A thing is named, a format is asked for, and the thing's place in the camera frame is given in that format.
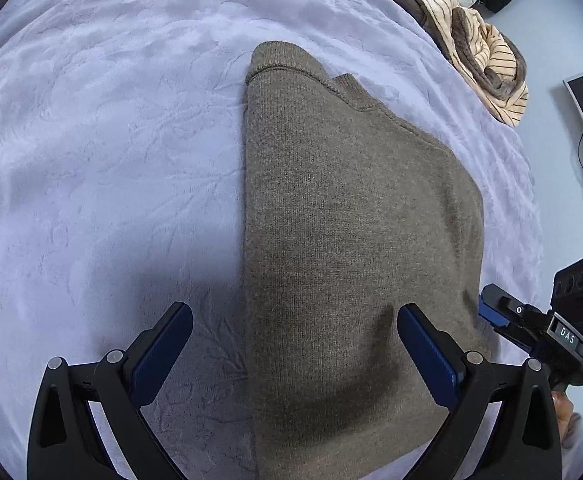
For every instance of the olive brown knit sweater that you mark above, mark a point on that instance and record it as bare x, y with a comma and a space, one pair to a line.
346, 240

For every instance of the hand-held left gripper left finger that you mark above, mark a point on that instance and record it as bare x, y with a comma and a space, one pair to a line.
161, 355

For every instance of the person's right hand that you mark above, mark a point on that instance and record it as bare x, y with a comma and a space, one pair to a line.
561, 410

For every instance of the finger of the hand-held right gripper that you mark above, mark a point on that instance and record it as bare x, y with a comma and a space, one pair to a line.
516, 340
514, 307

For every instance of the person's right forearm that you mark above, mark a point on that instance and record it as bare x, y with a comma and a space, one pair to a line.
577, 447

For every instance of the lavender plush blanket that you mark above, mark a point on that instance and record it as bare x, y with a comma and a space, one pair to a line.
96, 160

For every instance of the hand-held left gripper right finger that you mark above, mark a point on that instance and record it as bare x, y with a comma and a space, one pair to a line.
429, 360

